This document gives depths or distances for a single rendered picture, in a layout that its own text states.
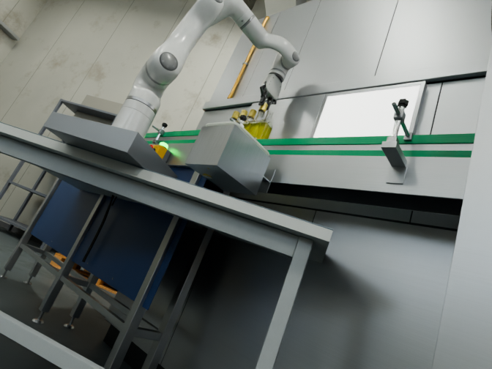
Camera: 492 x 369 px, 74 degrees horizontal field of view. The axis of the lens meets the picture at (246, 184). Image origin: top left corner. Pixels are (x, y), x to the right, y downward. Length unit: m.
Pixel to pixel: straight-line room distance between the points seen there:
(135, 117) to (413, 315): 1.10
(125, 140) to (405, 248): 0.92
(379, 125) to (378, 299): 0.66
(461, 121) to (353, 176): 0.46
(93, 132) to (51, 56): 7.09
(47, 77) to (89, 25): 1.43
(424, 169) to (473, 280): 0.39
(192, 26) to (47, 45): 7.06
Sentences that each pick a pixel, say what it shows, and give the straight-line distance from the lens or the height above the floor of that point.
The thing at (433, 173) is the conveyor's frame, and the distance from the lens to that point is 1.02.
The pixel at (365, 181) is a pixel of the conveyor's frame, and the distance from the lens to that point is 1.06.
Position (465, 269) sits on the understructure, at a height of 0.71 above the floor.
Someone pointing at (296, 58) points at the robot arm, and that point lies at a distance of 1.68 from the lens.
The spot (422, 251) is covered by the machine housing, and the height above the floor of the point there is 0.83.
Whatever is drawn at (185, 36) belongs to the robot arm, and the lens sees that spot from 1.45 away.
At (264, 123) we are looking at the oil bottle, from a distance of 1.50.
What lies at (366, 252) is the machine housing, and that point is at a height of 0.79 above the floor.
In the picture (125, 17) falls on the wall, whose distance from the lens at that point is 7.89.
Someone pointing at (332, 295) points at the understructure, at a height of 0.62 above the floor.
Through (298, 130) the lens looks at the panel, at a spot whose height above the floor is 1.29.
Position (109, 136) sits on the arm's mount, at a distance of 1.03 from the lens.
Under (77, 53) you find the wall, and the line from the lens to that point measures 7.77.
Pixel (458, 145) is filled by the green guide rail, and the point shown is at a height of 1.10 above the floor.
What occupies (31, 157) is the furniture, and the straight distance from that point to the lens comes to 1.39.
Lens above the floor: 0.53
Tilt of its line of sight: 17 degrees up
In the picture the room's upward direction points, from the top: 22 degrees clockwise
